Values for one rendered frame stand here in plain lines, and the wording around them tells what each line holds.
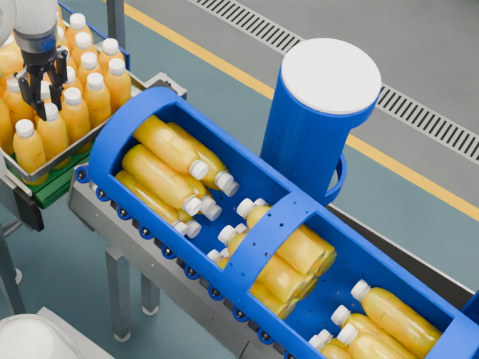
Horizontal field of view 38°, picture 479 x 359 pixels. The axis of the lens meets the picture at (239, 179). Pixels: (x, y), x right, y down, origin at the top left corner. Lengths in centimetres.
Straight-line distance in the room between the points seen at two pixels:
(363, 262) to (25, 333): 77
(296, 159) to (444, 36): 193
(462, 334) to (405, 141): 195
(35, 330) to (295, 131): 104
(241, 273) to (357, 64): 82
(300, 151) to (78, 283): 109
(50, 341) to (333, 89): 109
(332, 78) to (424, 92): 159
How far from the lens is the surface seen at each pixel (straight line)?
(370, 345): 143
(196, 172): 153
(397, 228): 299
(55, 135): 176
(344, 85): 195
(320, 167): 206
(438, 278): 275
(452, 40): 383
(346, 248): 160
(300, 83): 192
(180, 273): 168
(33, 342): 117
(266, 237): 140
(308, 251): 144
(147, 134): 158
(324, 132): 193
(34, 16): 146
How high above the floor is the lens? 242
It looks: 55 degrees down
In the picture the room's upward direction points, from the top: 11 degrees clockwise
